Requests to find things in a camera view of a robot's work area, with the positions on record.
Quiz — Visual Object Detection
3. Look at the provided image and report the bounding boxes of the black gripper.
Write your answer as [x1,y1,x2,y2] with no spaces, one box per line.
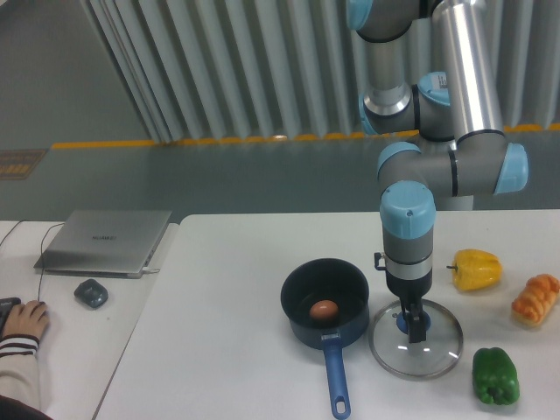
[386,270,432,343]

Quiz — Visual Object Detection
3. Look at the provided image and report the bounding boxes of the black sleeve forearm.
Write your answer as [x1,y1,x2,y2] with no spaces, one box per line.
[0,395,52,420]

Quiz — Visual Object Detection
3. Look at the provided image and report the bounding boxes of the black keyboard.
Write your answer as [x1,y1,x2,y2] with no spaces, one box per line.
[1,297,22,337]

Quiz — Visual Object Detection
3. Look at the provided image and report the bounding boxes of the dark blue saucepan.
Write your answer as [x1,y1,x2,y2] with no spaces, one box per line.
[280,258,369,419]

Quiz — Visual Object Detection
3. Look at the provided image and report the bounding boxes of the brown egg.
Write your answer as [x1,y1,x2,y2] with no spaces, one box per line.
[309,299,340,323]

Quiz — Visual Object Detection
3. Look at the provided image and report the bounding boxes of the glass pot lid blue knob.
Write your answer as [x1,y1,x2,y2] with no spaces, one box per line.
[368,300,464,380]

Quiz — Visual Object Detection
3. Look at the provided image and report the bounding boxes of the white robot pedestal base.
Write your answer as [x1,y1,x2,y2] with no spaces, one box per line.
[435,195,474,211]

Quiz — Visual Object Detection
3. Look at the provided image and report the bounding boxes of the person's hand on mouse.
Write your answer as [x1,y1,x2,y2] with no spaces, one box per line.
[1,300,50,340]

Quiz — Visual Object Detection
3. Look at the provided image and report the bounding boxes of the yellow bell pepper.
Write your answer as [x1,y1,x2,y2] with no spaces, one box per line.
[446,248,503,291]

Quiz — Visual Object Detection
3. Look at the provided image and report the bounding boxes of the orange bread loaf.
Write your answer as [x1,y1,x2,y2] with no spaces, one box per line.
[511,274,559,327]

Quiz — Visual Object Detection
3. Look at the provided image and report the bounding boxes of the black laptop cable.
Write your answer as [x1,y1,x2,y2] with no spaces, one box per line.
[0,220,66,304]

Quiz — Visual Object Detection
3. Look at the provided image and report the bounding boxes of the folded grey partition panels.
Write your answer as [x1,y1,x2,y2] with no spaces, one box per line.
[80,0,560,145]

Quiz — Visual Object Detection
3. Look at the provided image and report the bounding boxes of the silver closed laptop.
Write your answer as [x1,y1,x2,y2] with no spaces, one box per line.
[34,210,172,278]

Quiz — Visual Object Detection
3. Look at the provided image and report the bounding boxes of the green bell pepper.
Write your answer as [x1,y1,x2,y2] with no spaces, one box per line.
[472,347,520,405]

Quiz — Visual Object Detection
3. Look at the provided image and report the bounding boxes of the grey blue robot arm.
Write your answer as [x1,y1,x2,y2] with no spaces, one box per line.
[346,1,529,343]

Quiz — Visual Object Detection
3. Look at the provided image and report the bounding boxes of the striped white sleeve forearm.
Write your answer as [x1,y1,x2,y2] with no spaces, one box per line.
[1,334,40,409]

